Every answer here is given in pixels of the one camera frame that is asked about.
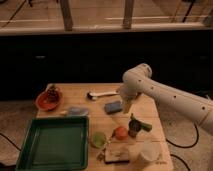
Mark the orange tomato toy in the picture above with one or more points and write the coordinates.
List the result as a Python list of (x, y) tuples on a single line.
[(121, 133)]

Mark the dark cup with greens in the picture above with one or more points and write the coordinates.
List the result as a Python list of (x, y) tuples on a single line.
[(135, 126)]

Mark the blue sponge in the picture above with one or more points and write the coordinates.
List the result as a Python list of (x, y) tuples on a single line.
[(113, 107)]

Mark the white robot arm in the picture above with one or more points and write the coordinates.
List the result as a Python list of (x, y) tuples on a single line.
[(138, 80)]

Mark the green small cup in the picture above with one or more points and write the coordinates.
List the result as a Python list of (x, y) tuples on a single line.
[(98, 139)]

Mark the dark red bowl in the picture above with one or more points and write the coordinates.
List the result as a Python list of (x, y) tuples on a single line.
[(138, 95)]

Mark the light blue plastic bag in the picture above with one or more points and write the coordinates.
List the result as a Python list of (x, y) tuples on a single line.
[(75, 111)]

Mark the metal spoon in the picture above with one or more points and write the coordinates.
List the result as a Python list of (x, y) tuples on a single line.
[(101, 154)]

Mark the white plastic cup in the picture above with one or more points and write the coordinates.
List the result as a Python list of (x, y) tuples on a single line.
[(150, 151)]

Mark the green plastic tray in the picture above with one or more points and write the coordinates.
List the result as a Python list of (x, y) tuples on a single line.
[(55, 144)]

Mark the white handled dish brush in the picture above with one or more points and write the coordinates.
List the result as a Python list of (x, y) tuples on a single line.
[(94, 96)]

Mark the wooden block with black base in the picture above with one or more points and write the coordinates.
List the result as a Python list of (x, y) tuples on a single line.
[(117, 156)]

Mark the bunch of dark grapes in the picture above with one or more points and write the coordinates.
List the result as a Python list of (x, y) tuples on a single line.
[(52, 94)]

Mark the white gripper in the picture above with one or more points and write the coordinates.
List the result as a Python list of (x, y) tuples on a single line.
[(128, 95)]

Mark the orange plate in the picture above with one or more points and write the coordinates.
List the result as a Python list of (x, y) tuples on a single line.
[(43, 104)]

